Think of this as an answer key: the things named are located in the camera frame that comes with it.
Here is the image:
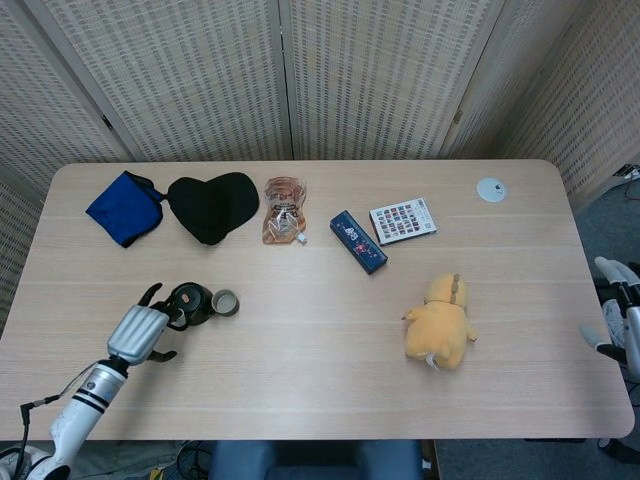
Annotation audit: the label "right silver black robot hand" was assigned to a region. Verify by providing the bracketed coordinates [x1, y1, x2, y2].
[578, 256, 640, 372]

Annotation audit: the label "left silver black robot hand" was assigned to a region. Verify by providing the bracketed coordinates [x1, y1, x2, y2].
[106, 282, 189, 367]

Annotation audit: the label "black teapot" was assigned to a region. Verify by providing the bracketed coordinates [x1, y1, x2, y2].
[167, 282, 217, 331]

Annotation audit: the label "dark ceramic cup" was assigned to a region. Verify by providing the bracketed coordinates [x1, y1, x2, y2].
[209, 289, 240, 318]

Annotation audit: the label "blue fabric pouch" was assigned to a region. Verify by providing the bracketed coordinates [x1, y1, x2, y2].
[84, 170, 166, 249]

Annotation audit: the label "black baseball cap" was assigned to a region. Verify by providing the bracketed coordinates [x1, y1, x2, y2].
[167, 171, 260, 247]

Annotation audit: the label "orange spouted drink pouch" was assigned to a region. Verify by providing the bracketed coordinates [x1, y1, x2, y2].
[261, 176, 310, 247]

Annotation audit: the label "yellow plush duck toy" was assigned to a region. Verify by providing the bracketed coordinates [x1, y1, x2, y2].
[402, 272, 479, 372]

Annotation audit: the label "white round table grommet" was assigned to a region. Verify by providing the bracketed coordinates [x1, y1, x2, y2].
[476, 177, 509, 204]

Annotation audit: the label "dark blue long box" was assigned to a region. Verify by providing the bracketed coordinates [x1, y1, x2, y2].
[329, 210, 389, 277]

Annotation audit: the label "white box with picture grid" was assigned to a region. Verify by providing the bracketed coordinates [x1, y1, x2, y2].
[368, 197, 441, 246]

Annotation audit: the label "woven folding screen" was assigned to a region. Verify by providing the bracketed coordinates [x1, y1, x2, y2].
[0, 0, 640, 331]

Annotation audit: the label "black floor cables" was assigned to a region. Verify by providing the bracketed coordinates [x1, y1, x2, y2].
[175, 439, 217, 480]

